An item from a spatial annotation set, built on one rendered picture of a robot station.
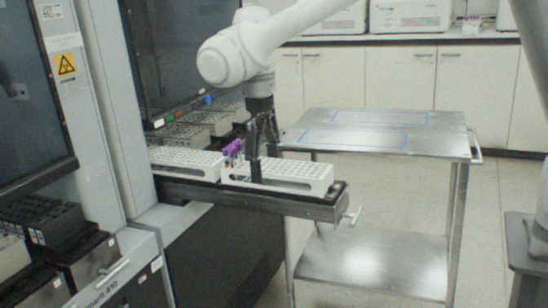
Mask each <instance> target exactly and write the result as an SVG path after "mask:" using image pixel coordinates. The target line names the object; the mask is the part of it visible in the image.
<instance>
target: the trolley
mask: <svg viewBox="0 0 548 308"><path fill-rule="evenodd" d="M467 131H471V132H473V136H474V141H475V150H476V154H477V159H478V160H472V156H471V151H470V146H469V140H468V135H467ZM280 141H281V142H280V143H278V144H277V148H278V158H281V159H285V154H284V152H307V153H311V162H313V163H318V153H320V154H334V155H349V156H375V157H389V158H402V159H415V160H416V161H443V162H451V170H450V180H449V197H448V206H447V215H446V225H445V233H444V235H440V234H439V235H432V233H426V232H418V231H405V230H397V229H391V228H382V227H369V226H362V225H355V226H354V228H352V229H351V228H350V227H349V225H350V224H347V223H339V224H338V227H337V228H336V230H334V224H331V223H325V222H316V221H313V222H315V228H313V230H312V233H311V235H310V237H309V239H308V241H307V243H306V245H305V248H304V250H303V253H302V255H301V257H299V259H298V262H297V264H296V266H295V268H294V270H293V262H292V249H291V237H290V224H289V216H284V215H281V232H282V242H283V254H284V264H285V285H287V296H288V307H289V308H297V307H295V297H294V279H299V280H304V281H309V282H314V283H320V284H328V285H334V286H339V287H344V288H354V289H358V290H364V291H369V292H373V293H378V294H383V295H388V296H393V297H403V298H408V299H413V300H418V301H427V302H432V303H437V304H443V305H445V308H453V303H454V295H455V288H456V280H457V273H458V265H459V258H460V249H461V242H462V228H463V219H464V212H465V203H466V190H467V182H468V174H469V166H470V165H483V161H482V156H481V152H480V146H479V141H478V137H477V133H476V129H475V126H468V125H466V119H465V114H464V111H442V110H407V109H370V108H309V109H308V110H307V111H306V112H305V113H304V114H303V115H302V116H301V118H299V119H298V120H297V121H296V122H295V123H294V125H293V126H292V127H291V128H290V129H289V130H288V131H287V133H285V134H284V135H283V136H282V137H281V139H280ZM459 163H460V169H459V178H458V185H457V173H458V166H459ZM456 190H457V202H456V210H455V219H454V227H453V236H452V243H451V253H450V261H449V250H450V241H451V232H452V224H453V216H454V208H455V199H456ZM448 266H449V268H448Z"/></svg>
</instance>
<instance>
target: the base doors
mask: <svg viewBox="0 0 548 308"><path fill-rule="evenodd" d="M519 48H520V52H519ZM284 54H287V55H296V54H298V56H287V55H284ZM305 54H308V55H317V54H319V56H303V55H305ZM416 54H418V55H429V54H432V55H433V56H413V55H416ZM442 54H446V55H456V54H459V55H460V56H440V55H442ZM436 55H437V64H436ZM324 60H337V63H326V62H324ZM276 61H279V63H276V66H275V72H276V93H275V94H274V100H275V109H276V120H277V124H278V128H282V131H284V133H287V131H288V130H289V129H290V128H291V127H292V126H293V125H294V123H295V122H296V121H297V120H298V119H299V118H301V116H302V115H303V114H304V113H305V112H306V111H307V110H308V109H309V108H370V109H407V110H433V102H434V110H442V111H464V114H465V119H466V125H468V126H475V129H476V133H477V137H478V141H479V147H486V148H498V149H510V150H520V151H531V152H548V127H547V124H546V119H545V116H544V113H543V110H542V107H541V102H540V99H539V97H538V94H537V92H536V88H535V86H534V83H533V78H532V75H531V72H530V69H529V66H528V61H527V59H526V56H525V52H524V49H523V47H522V46H438V53H437V46H405V47H341V48H276ZM297 61H299V64H297ZM400 61H408V62H409V63H408V64H393V62H400ZM431 61H432V62H433V64H430V62H431ZM440 61H444V62H443V63H442V64H440ZM518 61H519V63H518ZM517 65H518V69H517ZM296 66H298V72H297V73H296ZM435 67H436V76H435ZM516 71H517V76H516ZM515 78H516V80H515ZM514 89H515V93H514ZM434 90H435V100H434ZM513 95H514V98H513ZM512 100H513V103H512ZM511 106H512V110H511ZM510 113H511V115H510ZM509 123H510V127H509ZM508 130H509V133H508ZM507 135H508V138H507ZM506 141H507V144H506Z"/></svg>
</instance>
